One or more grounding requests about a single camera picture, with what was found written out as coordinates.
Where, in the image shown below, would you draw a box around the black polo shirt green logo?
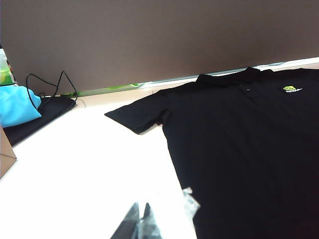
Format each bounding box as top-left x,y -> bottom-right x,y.
104,66 -> 319,239

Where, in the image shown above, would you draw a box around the beige fabric desk divider panel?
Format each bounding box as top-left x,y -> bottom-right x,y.
0,0 -> 319,98

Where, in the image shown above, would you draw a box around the light blue cloth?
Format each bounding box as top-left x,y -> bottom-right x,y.
0,85 -> 42,128

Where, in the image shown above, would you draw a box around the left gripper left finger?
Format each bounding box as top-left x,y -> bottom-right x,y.
111,201 -> 163,239

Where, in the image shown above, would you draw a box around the thin black cable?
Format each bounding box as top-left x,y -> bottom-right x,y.
25,71 -> 78,110

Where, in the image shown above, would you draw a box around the bright green strip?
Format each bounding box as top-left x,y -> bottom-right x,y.
61,83 -> 140,97

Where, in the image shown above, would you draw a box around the green and white box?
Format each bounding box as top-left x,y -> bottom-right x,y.
0,48 -> 15,85

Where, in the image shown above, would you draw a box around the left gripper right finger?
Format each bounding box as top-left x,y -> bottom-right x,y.
182,186 -> 201,220

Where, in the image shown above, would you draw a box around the brown cardboard box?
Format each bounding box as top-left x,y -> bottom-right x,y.
0,124 -> 17,180

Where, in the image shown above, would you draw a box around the black folded cloth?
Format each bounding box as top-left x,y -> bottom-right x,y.
3,96 -> 77,146

